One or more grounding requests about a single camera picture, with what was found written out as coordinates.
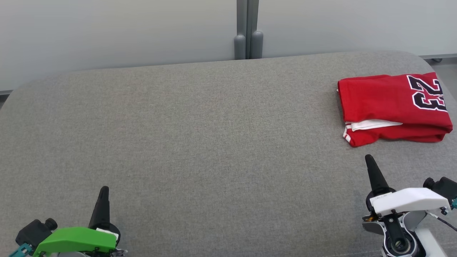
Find grey fabric sofa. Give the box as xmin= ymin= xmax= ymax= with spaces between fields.
xmin=0 ymin=50 xmax=457 ymax=257

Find red shorts with white stripe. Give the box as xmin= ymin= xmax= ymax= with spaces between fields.
xmin=343 ymin=120 xmax=451 ymax=147

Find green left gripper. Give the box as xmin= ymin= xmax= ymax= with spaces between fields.
xmin=32 ymin=186 xmax=121 ymax=257

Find red basketball jersey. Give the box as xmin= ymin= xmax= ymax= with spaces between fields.
xmin=337 ymin=72 xmax=453 ymax=134

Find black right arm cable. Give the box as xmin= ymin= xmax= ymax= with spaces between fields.
xmin=427 ymin=200 xmax=457 ymax=232

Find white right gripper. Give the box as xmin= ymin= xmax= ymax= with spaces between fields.
xmin=365 ymin=154 xmax=451 ymax=216

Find grey metal table legs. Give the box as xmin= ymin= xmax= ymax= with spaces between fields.
xmin=234 ymin=0 xmax=264 ymax=60

